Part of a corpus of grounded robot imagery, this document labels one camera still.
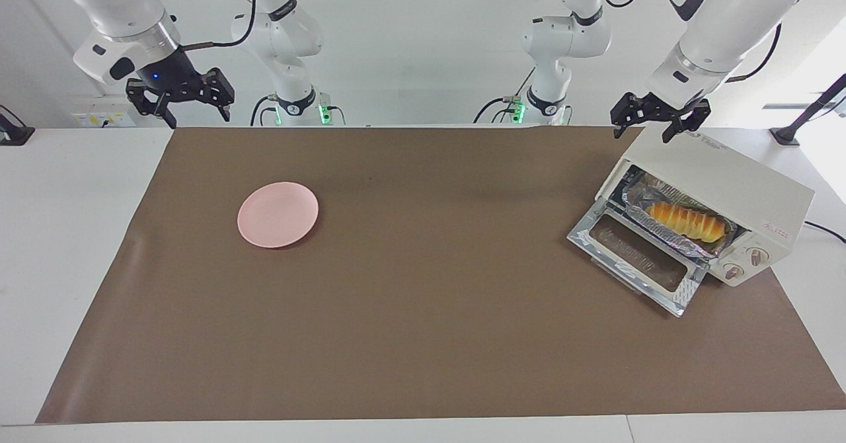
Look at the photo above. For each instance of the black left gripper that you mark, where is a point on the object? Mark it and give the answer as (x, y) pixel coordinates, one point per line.
(664, 107)

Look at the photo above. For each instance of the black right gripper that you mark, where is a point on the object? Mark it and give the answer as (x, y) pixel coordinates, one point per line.
(168, 73)

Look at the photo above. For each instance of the aluminium foil tray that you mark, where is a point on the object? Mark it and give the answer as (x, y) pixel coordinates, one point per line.
(644, 195)

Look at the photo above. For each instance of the golden bread roll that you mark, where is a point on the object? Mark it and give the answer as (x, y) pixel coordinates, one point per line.
(687, 220)

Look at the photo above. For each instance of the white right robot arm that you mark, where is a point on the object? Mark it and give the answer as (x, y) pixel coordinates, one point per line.
(112, 6)

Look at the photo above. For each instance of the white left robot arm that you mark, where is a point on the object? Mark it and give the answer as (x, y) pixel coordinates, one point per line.
(727, 20)

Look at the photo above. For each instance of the cream toaster oven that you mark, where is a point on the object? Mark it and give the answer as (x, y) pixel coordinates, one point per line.
(714, 172)

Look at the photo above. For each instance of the glass oven door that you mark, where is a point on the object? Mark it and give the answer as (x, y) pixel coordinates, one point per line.
(595, 235)

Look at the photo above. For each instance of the beige oven knob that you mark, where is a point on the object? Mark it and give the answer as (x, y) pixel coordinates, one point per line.
(757, 256)
(733, 272)

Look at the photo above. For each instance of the pink round plate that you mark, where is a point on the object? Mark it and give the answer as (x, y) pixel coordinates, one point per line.
(277, 215)

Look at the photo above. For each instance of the black clamp stand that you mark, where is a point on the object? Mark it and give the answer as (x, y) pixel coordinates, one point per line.
(13, 132)

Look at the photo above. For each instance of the brown table mat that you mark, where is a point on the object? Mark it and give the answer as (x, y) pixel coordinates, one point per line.
(429, 350)

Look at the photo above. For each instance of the white wall socket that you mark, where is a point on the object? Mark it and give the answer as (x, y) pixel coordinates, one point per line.
(106, 109)

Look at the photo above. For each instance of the black angled camera stand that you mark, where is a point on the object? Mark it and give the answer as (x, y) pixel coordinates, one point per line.
(803, 119)

